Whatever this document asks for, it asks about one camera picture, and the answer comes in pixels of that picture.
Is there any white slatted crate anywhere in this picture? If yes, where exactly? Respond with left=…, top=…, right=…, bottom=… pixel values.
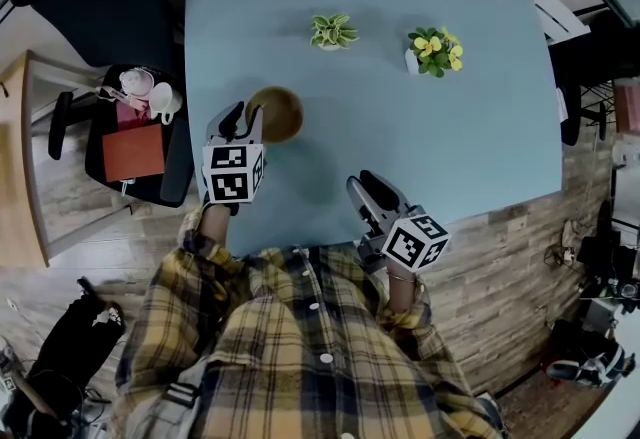
left=532, top=0, right=591, bottom=46

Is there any black wire-leg chair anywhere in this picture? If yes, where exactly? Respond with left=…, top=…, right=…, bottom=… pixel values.
left=549, top=9, right=640, bottom=147

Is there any black office chair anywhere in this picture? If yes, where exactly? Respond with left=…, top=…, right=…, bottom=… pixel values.
left=9, top=0, right=196, bottom=209

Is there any person's left forearm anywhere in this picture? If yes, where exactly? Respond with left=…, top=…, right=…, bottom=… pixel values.
left=182, top=201, right=241, bottom=271

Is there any person's yellow plaid shirt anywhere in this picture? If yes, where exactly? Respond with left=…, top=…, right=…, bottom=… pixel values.
left=112, top=206, right=506, bottom=439

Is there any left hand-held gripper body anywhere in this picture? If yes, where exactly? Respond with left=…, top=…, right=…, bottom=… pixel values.
left=201, top=134, right=269, bottom=217

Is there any green leafy potted plant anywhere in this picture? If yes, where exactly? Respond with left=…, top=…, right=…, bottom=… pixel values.
left=309, top=14, right=360, bottom=52

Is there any white mug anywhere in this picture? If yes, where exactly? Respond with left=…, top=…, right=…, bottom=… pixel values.
left=148, top=81, right=185, bottom=125

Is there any white teapot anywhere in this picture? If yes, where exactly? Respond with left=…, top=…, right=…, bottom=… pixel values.
left=118, top=68, right=154, bottom=100

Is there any person's right forearm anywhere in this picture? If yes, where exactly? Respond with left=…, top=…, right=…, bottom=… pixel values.
left=382, top=261, right=431, bottom=328

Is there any pink storage box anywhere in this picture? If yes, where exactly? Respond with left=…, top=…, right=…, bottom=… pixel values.
left=612, top=79, right=640, bottom=134

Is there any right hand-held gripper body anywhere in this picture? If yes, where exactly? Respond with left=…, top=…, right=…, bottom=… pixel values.
left=357, top=204, right=453, bottom=274

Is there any light blue table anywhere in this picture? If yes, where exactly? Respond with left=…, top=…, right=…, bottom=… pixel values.
left=183, top=0, right=564, bottom=258

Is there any red book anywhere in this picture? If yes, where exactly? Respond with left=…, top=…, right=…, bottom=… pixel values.
left=102, top=123, right=166, bottom=183

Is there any yellow flower potted plant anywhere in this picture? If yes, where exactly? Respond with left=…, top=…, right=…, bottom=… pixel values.
left=403, top=26, right=465, bottom=78

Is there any wooden desk with white frame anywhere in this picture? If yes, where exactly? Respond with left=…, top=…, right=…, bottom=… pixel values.
left=0, top=49, right=109, bottom=269

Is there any grey striped strap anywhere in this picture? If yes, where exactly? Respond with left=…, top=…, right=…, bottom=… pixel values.
left=149, top=369, right=211, bottom=439

